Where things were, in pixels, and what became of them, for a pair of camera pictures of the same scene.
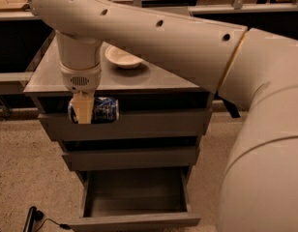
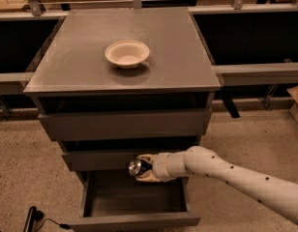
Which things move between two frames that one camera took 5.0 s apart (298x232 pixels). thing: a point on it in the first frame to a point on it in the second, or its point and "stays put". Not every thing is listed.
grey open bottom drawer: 134,197 stays put
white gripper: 80,79 to 161,165
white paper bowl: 121,58 stays put
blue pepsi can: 105,110 to 134,167
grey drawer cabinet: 135,169 stays put
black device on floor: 33,215 stays put
